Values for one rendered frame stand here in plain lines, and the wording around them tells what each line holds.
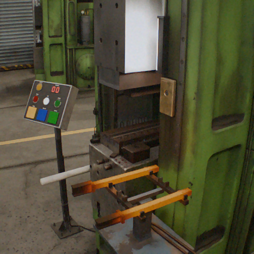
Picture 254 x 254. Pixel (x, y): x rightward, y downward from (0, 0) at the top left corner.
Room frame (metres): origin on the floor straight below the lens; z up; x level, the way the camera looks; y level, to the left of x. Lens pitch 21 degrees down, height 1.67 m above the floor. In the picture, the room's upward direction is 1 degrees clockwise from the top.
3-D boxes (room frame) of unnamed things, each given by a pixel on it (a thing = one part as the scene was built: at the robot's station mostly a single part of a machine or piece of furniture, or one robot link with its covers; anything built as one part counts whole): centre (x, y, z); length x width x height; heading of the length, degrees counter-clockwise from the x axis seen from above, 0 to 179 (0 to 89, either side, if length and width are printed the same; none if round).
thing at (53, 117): (1.88, 0.46, 1.01); 0.07 x 0.05 x 0.07; 60
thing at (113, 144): (1.74, -0.07, 0.96); 0.42 x 0.20 x 0.09; 125
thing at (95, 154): (1.70, -0.11, 0.69); 0.56 x 0.38 x 0.45; 125
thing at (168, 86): (1.44, -0.19, 1.27); 0.09 x 0.02 x 0.17; 35
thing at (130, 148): (1.51, -0.05, 0.95); 0.12 x 0.08 x 0.06; 125
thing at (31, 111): (1.98, 0.64, 1.01); 0.07 x 0.05 x 0.07; 60
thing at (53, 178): (1.86, 0.37, 0.62); 0.44 x 0.05 x 0.05; 125
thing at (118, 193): (1.14, -0.07, 0.96); 0.23 x 0.06 x 0.02; 122
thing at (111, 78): (1.74, -0.07, 1.32); 0.42 x 0.20 x 0.10; 125
